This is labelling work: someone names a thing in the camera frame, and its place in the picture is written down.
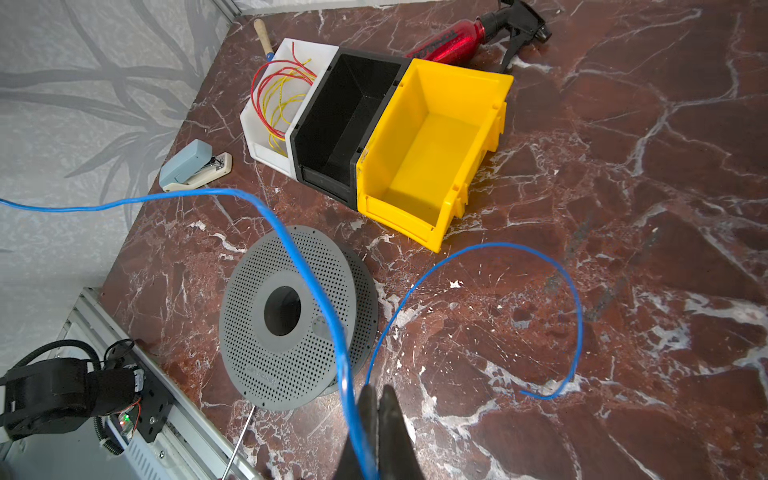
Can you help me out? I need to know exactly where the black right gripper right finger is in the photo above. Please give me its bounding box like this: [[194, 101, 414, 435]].
[[378, 385, 425, 480]]

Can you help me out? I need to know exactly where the blue brush wooden handle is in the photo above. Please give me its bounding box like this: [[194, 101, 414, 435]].
[[253, 18, 274, 62]]

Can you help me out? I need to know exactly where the white plastic bin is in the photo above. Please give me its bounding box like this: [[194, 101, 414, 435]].
[[240, 38, 338, 179]]

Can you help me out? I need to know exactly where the red cable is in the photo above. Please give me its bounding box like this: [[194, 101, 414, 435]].
[[249, 41, 318, 142]]

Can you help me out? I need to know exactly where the yellow plastic bin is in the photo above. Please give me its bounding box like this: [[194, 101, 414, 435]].
[[356, 60, 514, 252]]

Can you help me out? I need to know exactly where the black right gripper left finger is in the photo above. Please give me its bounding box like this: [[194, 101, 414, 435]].
[[332, 384, 379, 479]]

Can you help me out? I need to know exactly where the yellow cable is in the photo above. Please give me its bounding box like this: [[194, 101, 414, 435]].
[[260, 58, 313, 156]]

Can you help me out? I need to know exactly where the blue cable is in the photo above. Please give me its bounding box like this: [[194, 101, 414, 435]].
[[0, 187, 585, 480]]

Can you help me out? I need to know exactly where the black plastic bin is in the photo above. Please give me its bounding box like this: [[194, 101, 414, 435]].
[[289, 48, 410, 210]]

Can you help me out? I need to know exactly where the grey perforated cable spool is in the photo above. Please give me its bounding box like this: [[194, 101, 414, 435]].
[[219, 225, 379, 411]]

